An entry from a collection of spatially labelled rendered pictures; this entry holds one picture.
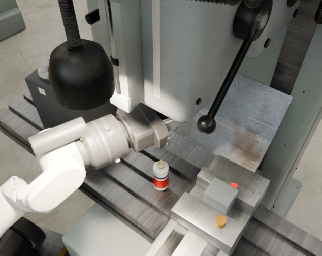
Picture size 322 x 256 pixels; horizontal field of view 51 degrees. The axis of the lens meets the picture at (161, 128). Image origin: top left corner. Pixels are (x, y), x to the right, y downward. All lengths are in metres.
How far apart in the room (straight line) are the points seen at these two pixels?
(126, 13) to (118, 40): 0.04
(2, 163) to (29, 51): 1.21
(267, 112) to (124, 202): 0.48
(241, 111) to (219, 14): 0.61
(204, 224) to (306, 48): 0.48
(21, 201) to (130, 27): 0.34
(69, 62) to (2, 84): 2.55
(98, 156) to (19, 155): 1.75
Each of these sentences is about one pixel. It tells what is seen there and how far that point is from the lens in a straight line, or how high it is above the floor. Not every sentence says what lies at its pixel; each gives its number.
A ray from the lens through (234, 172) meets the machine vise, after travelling 0.88.
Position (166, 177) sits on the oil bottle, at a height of 0.98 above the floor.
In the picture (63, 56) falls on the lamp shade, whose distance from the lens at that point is 0.37.
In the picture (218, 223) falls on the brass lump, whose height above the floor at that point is 1.06.
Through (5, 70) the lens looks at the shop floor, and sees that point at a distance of 3.03.
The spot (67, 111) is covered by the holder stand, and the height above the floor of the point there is 1.05.
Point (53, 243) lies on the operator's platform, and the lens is 1.49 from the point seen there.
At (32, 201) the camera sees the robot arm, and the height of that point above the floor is 1.22.
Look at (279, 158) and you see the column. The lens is 1.17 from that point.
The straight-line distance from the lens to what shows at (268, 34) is 0.63.
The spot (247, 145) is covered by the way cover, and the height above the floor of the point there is 0.93.
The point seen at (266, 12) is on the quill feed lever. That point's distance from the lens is 0.53.
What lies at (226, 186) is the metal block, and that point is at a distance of 0.77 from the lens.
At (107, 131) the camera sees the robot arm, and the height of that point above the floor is 1.26.
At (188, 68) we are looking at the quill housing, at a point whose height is 1.43.
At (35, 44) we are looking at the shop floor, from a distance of 3.25.
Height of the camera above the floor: 1.71
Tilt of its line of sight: 48 degrees down
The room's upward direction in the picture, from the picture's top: straight up
